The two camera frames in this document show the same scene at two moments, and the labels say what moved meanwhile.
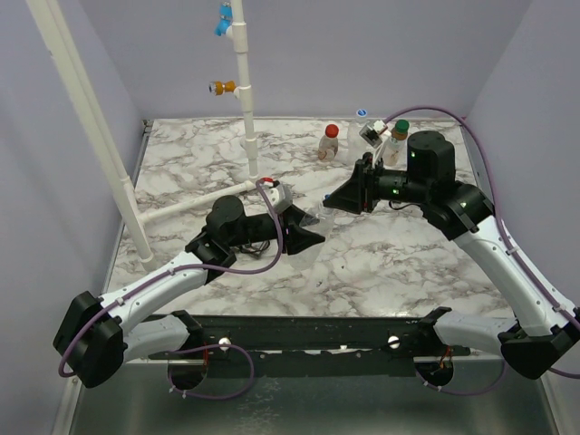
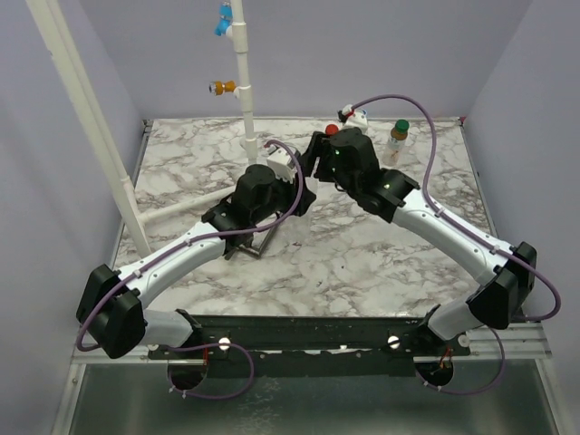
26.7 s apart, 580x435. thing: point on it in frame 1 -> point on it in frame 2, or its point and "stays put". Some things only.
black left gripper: [297, 238] -> [293, 191]
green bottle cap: [401, 125] stays put
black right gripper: [369, 186] -> [318, 151]
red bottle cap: [332, 130] stays put
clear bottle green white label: [394, 150] stays put
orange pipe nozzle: [218, 88] stays put
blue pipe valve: [225, 20] stays put
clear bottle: [322, 222] -> [317, 188]
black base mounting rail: [330, 346] stays put
